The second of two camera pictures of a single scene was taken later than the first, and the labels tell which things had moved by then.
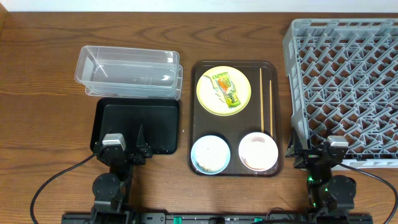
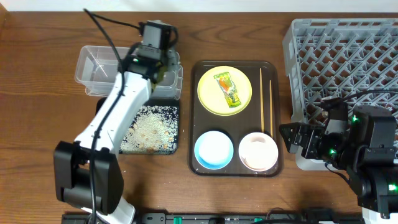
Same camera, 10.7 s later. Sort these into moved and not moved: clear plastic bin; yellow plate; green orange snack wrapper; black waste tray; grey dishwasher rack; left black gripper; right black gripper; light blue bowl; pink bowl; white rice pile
Moved: white rice pile; light blue bowl; right black gripper; left black gripper
Not moved: clear plastic bin; yellow plate; black waste tray; green orange snack wrapper; pink bowl; grey dishwasher rack
